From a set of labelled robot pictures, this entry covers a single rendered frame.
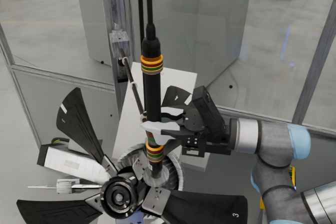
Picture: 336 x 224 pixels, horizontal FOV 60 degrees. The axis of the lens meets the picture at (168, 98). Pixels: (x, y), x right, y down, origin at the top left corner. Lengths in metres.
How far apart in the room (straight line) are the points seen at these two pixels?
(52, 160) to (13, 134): 1.98
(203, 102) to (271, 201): 0.25
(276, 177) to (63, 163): 0.75
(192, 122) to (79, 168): 0.58
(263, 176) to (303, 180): 1.08
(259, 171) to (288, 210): 0.12
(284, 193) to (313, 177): 1.09
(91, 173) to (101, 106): 0.79
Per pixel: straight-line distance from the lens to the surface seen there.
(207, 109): 0.60
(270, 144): 0.65
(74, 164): 1.12
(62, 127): 1.06
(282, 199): 0.67
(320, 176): 1.75
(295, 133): 0.67
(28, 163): 2.80
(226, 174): 1.84
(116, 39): 1.21
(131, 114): 1.14
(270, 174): 0.71
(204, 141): 0.64
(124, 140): 1.15
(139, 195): 0.86
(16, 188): 2.66
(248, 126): 0.65
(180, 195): 0.91
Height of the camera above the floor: 1.94
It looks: 37 degrees down
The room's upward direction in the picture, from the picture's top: straight up
